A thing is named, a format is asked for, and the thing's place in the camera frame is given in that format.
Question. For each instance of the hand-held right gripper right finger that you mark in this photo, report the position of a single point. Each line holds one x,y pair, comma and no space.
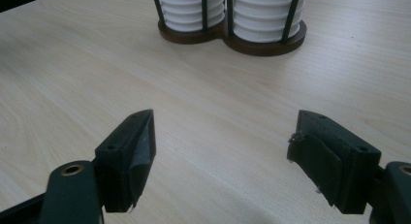
342,159

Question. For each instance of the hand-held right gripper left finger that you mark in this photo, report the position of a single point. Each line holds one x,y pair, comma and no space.
126,159

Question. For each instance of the tall stack of cups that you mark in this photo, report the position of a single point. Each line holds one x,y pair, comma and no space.
258,17

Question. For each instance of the short stack of cups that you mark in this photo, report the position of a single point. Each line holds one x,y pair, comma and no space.
181,10

